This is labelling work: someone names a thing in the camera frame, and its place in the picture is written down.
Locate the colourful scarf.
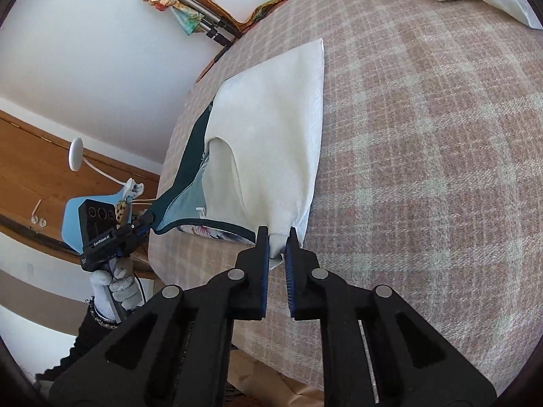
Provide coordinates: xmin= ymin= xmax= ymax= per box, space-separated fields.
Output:
xmin=143 ymin=0 xmax=287 ymax=46

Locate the cream and teal printed shirt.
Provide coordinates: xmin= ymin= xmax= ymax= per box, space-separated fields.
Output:
xmin=151 ymin=39 xmax=325 ymax=268

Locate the light blue chair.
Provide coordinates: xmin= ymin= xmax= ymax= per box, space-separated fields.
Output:
xmin=61 ymin=191 xmax=132 ymax=257

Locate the pink plaid bed cover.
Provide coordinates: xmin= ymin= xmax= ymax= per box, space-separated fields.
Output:
xmin=159 ymin=0 xmax=542 ymax=391

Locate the white desk lamp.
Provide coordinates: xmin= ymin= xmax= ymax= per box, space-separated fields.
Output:
xmin=67 ymin=136 xmax=160 ymax=204

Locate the left gloved hand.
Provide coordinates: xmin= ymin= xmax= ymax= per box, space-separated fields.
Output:
xmin=89 ymin=258 xmax=143 ymax=323

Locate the silver folded tripod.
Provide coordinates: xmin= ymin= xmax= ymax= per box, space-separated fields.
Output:
xmin=177 ymin=0 xmax=242 ymax=47

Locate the left forearm black sleeve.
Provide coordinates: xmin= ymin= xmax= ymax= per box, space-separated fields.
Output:
xmin=36 ymin=298 xmax=117 ymax=382

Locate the beige cloth below bed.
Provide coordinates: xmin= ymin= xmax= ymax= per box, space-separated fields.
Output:
xmin=227 ymin=349 xmax=324 ymax=406

